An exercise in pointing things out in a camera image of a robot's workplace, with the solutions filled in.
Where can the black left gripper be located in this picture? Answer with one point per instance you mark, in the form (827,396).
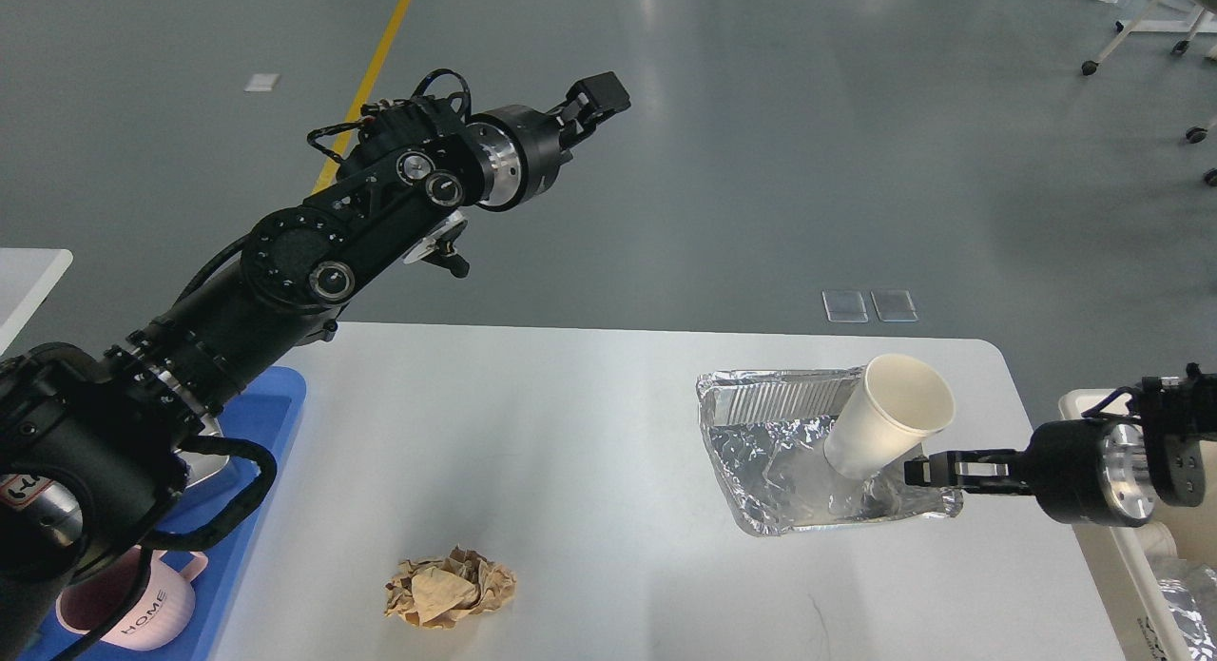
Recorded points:
(526,148)

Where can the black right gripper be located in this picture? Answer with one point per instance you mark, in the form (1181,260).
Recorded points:
(1081,472)

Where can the white paper cup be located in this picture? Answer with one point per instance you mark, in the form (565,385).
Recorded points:
(900,402)

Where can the aluminium foil tray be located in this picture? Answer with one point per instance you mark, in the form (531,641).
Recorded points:
(765,433)

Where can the brown paper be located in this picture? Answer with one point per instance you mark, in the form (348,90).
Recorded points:
(439,592)

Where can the pink ribbed mug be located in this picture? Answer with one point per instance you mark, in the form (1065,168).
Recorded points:
(150,616)

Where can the stainless steel rectangular container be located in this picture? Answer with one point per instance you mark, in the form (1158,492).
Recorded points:
(202,466)

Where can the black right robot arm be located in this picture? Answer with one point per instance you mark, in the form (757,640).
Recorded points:
(1176,416)

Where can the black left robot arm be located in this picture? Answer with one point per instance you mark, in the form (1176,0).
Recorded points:
(123,436)

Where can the cream plastic bin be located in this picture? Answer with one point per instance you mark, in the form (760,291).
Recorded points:
(1136,608)

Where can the clear floor plate right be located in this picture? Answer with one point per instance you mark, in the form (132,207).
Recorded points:
(894,305)

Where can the clear floor plate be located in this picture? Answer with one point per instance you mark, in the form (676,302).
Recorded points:
(845,306)
(894,305)

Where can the white cup in bin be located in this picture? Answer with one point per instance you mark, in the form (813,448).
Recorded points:
(1156,541)

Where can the clear floor plate left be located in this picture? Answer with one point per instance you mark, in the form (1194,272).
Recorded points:
(845,306)

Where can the crumpled foil in bin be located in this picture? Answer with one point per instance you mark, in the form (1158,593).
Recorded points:
(1189,590)

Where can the white side table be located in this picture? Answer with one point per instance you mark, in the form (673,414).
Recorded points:
(27,276)

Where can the white wheeled frame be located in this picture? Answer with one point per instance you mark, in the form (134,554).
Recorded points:
(1198,18)

